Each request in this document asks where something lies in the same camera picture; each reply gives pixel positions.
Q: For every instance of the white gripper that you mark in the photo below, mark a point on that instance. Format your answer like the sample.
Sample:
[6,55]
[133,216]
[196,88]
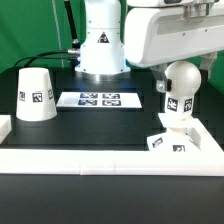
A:
[158,36]

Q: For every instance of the white lamp bulb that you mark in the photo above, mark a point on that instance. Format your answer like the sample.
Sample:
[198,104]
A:
[185,80]

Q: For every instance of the white lamp base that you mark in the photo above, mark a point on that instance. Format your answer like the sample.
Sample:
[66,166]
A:
[174,138]

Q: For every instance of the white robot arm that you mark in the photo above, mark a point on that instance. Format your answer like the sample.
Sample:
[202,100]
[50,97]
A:
[102,55]

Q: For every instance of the white lamp shade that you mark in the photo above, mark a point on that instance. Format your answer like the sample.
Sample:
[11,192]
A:
[35,97]

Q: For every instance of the white marker tag sheet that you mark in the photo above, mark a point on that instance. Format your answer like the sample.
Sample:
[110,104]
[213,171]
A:
[99,100]

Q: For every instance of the white table border frame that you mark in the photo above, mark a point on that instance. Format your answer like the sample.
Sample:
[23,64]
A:
[208,161]

